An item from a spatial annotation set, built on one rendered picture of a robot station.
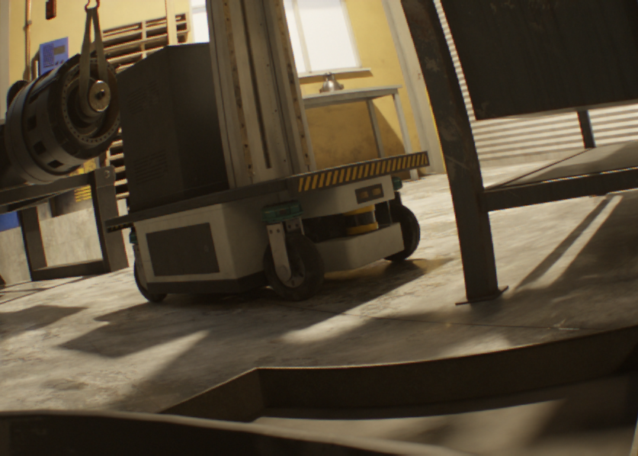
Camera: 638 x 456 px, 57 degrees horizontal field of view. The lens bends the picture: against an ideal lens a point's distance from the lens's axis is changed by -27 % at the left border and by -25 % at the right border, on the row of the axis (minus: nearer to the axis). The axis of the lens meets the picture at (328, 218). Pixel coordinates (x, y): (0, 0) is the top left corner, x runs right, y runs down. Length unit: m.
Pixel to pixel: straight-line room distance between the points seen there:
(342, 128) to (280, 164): 6.41
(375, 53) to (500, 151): 2.07
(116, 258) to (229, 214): 2.33
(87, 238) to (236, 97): 3.52
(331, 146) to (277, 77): 6.28
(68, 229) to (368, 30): 5.24
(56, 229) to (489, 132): 5.26
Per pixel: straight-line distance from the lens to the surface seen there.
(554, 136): 7.70
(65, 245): 5.57
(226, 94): 2.22
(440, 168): 9.26
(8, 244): 5.53
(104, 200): 4.29
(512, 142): 8.25
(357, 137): 8.87
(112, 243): 4.29
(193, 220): 2.11
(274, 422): 1.00
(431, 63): 1.53
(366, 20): 9.35
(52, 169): 3.16
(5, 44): 7.69
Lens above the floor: 0.33
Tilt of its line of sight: 4 degrees down
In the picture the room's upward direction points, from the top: 11 degrees counter-clockwise
